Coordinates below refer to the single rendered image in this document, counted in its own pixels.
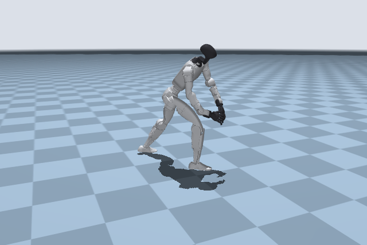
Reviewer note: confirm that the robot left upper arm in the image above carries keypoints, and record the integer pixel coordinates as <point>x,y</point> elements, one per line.
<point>206,73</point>

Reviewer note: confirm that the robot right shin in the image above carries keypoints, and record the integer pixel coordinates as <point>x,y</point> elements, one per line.
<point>197,142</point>

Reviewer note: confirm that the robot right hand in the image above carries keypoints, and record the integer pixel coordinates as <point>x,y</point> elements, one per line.
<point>216,116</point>

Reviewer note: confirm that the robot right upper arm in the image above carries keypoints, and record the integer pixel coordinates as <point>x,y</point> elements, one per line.
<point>188,79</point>

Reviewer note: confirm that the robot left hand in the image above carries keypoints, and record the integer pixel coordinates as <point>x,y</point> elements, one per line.
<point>220,108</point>

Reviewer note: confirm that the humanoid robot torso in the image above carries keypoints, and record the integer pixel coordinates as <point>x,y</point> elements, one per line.
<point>178,81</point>

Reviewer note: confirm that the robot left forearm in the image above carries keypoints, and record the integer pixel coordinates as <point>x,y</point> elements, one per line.
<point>215,93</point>

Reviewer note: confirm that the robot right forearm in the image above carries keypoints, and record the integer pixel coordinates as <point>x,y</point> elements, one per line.
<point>195,103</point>

